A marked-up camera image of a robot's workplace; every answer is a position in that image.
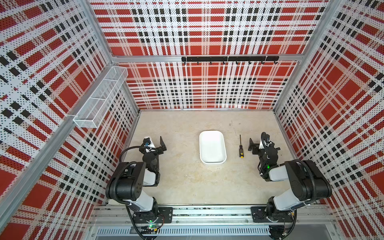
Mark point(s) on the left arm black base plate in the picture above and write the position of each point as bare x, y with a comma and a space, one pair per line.
155, 216

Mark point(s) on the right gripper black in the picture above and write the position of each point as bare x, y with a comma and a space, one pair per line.
264, 148

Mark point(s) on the white wire mesh wall basket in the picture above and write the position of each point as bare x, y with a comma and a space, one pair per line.
108, 85

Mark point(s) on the black wall hook rail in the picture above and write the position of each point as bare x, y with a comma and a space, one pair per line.
261, 59

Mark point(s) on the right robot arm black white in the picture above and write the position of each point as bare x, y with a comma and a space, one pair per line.
307, 183

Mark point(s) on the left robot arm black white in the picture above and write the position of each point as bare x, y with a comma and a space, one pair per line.
127, 184

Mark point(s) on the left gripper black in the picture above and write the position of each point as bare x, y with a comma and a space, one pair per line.
154, 150

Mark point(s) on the yellow black handle screwdriver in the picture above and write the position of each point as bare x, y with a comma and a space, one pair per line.
241, 150

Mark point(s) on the white plastic bin tray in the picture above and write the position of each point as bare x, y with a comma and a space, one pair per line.
212, 147

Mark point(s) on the aluminium front mounting rail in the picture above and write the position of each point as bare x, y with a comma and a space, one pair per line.
198, 215

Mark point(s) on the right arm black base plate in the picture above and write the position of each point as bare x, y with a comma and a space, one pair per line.
264, 214

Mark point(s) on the left wrist camera white blue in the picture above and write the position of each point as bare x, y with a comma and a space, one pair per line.
148, 143

